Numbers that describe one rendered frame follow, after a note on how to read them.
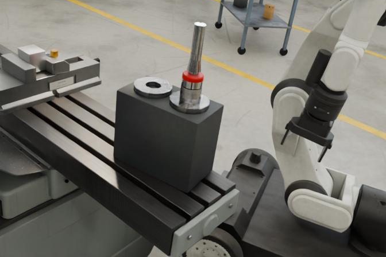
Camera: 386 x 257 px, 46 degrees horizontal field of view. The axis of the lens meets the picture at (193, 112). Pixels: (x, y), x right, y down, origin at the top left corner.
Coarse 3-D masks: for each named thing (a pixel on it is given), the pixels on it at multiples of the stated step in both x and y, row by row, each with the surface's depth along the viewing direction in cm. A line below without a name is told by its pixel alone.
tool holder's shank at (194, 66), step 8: (200, 24) 93; (200, 32) 92; (192, 40) 94; (200, 40) 93; (192, 48) 94; (200, 48) 94; (192, 56) 95; (200, 56) 95; (192, 64) 96; (200, 64) 96; (192, 72) 97
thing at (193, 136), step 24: (120, 96) 103; (144, 96) 102; (168, 96) 104; (120, 120) 106; (144, 120) 102; (168, 120) 98; (192, 120) 95; (216, 120) 103; (120, 144) 109; (144, 144) 105; (168, 144) 101; (192, 144) 97; (216, 144) 108; (144, 168) 108; (168, 168) 104; (192, 168) 101
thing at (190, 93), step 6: (186, 84) 97; (192, 84) 97; (198, 84) 97; (180, 90) 99; (186, 90) 98; (192, 90) 97; (198, 90) 98; (180, 96) 100; (186, 96) 98; (192, 96) 98; (198, 96) 99; (186, 102) 99; (192, 102) 99; (198, 102) 100
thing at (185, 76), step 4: (184, 72) 98; (200, 72) 99; (184, 76) 97; (188, 76) 96; (192, 76) 97; (196, 76) 97; (200, 76) 97; (188, 80) 96; (192, 80) 96; (196, 80) 96; (200, 80) 97
